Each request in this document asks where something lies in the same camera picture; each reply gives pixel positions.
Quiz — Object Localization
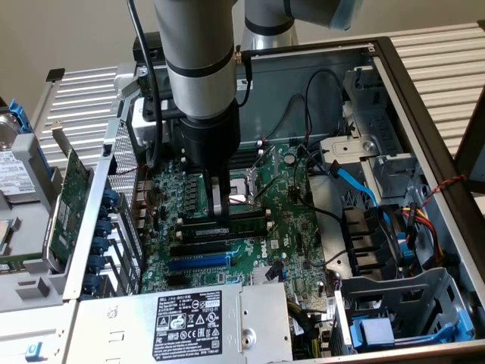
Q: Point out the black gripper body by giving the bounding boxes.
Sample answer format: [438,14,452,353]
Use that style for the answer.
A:
[178,99,243,174]

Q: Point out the blue release button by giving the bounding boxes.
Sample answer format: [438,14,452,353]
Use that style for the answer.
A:
[25,341,44,361]

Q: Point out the long black expansion slot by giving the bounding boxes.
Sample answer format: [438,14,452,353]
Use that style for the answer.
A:
[169,241,228,258]

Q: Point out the silver hard disk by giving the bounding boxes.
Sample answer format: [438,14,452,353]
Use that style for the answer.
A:
[0,113,37,202]

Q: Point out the silver chipset heatsink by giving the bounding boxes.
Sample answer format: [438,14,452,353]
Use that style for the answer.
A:
[252,265,283,284]

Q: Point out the black case fan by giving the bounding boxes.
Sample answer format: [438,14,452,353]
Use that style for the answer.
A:
[340,203,405,280]

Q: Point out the thin red wire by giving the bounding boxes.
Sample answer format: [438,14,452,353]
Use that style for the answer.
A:
[111,161,151,178]

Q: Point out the blue disk caddy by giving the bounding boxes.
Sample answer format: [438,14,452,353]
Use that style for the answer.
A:
[350,310,473,350]

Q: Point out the silver metal panel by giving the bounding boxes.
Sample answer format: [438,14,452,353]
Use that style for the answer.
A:
[0,303,77,364]

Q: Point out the green Dell motherboard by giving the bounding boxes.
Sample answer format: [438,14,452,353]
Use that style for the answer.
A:
[139,140,336,304]

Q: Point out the power supply wire bundle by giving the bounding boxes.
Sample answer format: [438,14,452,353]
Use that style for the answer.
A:
[286,299,330,359]

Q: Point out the silver power supply with label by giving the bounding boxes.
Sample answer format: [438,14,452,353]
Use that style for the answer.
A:
[64,282,295,364]

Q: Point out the CPU chip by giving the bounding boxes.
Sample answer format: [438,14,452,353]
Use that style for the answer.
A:
[0,218,15,256]

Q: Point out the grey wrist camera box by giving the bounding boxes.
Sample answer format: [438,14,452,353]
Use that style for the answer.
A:
[131,96,171,149]

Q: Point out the silver metal drive cage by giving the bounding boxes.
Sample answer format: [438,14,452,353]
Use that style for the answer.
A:
[320,66,429,208]

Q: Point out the CPU socket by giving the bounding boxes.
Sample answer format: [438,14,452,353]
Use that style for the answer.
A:
[228,166,263,214]

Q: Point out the blue SATA wire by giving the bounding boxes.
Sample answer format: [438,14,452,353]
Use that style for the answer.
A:
[330,160,392,224]

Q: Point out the grey metal disk bay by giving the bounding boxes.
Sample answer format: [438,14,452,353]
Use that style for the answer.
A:
[339,267,477,352]

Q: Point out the dark brown panel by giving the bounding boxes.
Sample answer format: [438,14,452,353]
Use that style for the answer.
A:
[453,86,485,194]

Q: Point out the blue disk bracket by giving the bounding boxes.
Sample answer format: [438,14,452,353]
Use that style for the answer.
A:
[8,99,52,179]

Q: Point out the yellow red power wires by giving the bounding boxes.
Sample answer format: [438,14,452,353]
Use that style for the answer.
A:
[400,202,445,262]

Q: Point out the green graphics card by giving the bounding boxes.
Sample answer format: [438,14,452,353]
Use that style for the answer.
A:
[44,120,95,273]

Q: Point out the black box with port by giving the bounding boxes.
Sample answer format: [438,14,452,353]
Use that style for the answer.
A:
[132,32,167,66]

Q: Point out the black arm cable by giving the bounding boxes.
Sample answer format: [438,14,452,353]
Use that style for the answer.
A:
[127,0,164,168]

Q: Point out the thin metal locking lever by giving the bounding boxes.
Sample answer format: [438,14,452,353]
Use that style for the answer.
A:
[254,174,284,201]

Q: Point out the red black twisted wire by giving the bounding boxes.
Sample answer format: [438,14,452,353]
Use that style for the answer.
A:
[419,173,468,209]

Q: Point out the grey parts rack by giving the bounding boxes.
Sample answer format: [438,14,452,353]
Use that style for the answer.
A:
[0,96,95,315]

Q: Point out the black cable gold connector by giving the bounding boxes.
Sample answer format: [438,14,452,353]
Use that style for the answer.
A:
[233,45,254,109]

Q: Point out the open PC case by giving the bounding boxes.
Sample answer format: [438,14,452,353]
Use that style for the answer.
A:
[62,36,485,364]

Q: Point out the green RAM stick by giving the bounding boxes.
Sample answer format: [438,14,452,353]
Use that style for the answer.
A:
[180,214,267,239]
[0,254,45,273]

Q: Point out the blue expansion slot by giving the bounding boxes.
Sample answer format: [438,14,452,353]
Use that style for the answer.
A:
[168,254,231,271]

